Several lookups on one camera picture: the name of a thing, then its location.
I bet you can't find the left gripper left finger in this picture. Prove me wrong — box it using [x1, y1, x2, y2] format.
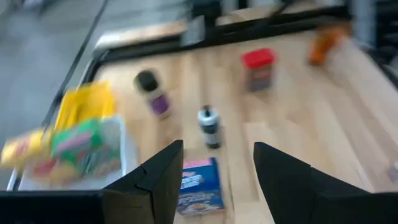
[101, 139, 184, 224]

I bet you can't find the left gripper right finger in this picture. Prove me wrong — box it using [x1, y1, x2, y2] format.
[252, 141, 374, 224]

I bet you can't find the blue mini cereal box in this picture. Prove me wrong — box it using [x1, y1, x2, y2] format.
[175, 157, 226, 217]

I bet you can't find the black-tipped dropper bottle white label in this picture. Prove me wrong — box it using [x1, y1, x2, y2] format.
[197, 105, 223, 150]

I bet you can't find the yellow mini cereal box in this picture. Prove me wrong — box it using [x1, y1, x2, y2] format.
[0, 128, 53, 171]

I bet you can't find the white perforated plastic basket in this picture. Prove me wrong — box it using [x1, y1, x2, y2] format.
[5, 114, 140, 192]

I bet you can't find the green mini cereal box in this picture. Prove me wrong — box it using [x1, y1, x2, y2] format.
[29, 116, 123, 187]

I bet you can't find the purple-label spice jar black lid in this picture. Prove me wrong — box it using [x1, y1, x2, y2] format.
[132, 69, 172, 121]

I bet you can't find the yellow plastic basket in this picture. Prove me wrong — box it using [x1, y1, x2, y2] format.
[53, 80, 118, 132]

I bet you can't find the smoked paprika tin red lid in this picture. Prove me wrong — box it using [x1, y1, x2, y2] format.
[239, 47, 279, 94]

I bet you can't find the brown paper scrap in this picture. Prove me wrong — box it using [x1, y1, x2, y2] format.
[307, 22, 353, 67]

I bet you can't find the black aluminium table frame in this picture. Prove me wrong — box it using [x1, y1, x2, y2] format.
[83, 4, 398, 91]

